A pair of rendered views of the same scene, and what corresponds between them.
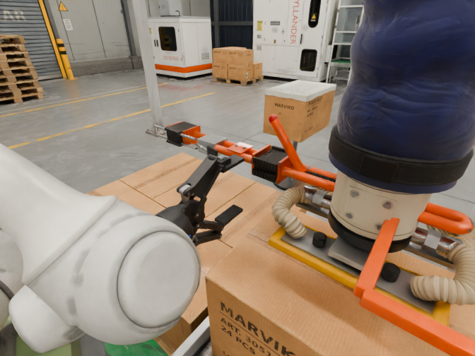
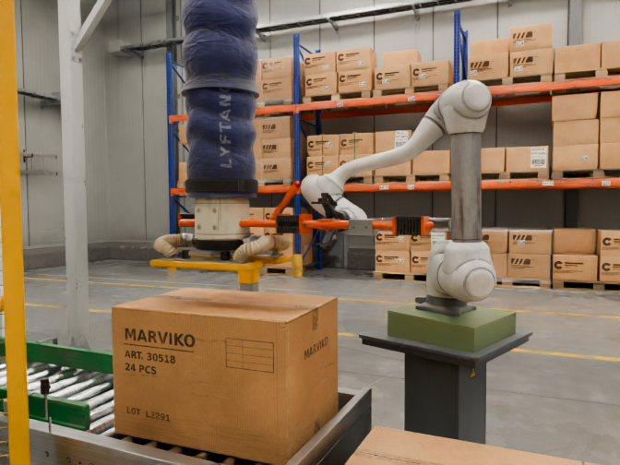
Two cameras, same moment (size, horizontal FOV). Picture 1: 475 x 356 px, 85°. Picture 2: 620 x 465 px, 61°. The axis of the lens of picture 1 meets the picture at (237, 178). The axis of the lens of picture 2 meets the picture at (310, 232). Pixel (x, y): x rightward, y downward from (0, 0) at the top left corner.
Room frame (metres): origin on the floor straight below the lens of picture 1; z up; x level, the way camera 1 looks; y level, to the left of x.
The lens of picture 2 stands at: (2.13, -0.43, 1.26)
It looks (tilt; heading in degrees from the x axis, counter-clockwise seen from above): 3 degrees down; 166
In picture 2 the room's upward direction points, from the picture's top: straight up
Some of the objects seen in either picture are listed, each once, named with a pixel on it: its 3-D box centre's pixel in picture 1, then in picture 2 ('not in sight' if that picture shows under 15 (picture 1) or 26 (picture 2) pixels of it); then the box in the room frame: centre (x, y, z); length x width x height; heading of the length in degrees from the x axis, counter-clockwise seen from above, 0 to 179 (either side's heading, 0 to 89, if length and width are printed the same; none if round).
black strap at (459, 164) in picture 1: (392, 145); (222, 186); (0.45, -0.29, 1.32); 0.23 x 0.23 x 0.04
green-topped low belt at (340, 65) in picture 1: (353, 74); not in sight; (7.68, -3.21, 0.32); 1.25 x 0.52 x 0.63; 53
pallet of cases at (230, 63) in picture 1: (237, 65); not in sight; (8.45, -0.02, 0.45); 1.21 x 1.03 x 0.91; 53
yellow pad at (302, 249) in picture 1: (350, 259); (238, 253); (0.38, -0.23, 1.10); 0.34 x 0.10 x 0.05; 52
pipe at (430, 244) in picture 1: (368, 220); (222, 244); (0.45, -0.29, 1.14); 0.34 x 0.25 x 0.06; 52
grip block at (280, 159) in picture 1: (273, 162); (293, 223); (0.60, -0.09, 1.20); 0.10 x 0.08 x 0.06; 142
